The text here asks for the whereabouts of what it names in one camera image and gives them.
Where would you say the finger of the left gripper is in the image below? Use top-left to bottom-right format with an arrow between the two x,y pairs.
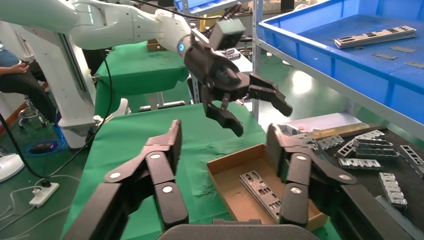
200,86 -> 245,138
246,72 -> 294,117

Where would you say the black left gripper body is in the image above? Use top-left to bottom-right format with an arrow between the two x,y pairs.
183,36 -> 252,104

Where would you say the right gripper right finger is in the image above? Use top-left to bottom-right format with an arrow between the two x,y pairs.
266,123 -> 415,240

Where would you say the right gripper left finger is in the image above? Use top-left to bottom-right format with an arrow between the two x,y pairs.
62,119 -> 190,240

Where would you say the silver I/O shield plate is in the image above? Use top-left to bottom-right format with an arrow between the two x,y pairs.
239,169 -> 283,223

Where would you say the shallow cardboard box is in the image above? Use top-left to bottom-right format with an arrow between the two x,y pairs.
206,143 -> 329,233

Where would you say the small brown cardboard box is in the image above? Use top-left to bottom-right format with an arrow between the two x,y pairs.
147,39 -> 167,53

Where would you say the black felt-lined wooden tray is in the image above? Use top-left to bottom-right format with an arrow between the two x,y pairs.
306,121 -> 424,240

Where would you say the blue plastic tray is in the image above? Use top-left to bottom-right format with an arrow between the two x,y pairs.
258,0 -> 424,117

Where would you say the green table cloth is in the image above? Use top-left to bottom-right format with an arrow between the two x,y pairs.
61,101 -> 344,240

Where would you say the white pipe fitting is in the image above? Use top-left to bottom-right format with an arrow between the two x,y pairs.
277,123 -> 304,137

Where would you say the grey perforated shelf upright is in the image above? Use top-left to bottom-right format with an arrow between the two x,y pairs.
251,0 -> 265,122

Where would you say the large grey metal plate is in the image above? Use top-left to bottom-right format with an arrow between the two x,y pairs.
288,131 -> 319,150

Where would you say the green-clothed side table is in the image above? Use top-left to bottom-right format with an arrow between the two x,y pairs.
93,41 -> 190,117

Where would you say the metal plate in bin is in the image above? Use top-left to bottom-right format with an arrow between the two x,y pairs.
334,25 -> 418,50

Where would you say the white power strip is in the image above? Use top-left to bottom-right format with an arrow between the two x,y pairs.
29,182 -> 61,209

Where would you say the chrome stool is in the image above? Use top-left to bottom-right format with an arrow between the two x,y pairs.
18,96 -> 49,129

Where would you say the white round floor base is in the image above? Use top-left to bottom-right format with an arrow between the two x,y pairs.
0,153 -> 26,184

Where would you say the seated person blue shirt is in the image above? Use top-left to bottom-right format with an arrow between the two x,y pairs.
0,41 -> 58,124

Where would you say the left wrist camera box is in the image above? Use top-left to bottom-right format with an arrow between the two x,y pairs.
208,18 -> 247,51

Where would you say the silver slotted metal bracket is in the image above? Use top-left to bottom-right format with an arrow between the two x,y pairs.
399,144 -> 424,178
337,157 -> 383,172
378,172 -> 409,210
316,134 -> 346,151

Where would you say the silver ladder-shaped metal bracket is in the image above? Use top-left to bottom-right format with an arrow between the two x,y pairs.
336,129 -> 387,159

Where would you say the grey metal bracket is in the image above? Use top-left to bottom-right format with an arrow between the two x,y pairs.
352,138 -> 400,161

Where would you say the black power cable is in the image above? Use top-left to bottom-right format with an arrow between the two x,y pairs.
0,49 -> 114,180

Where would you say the white floor cable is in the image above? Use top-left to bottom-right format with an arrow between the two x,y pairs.
0,174 -> 81,233

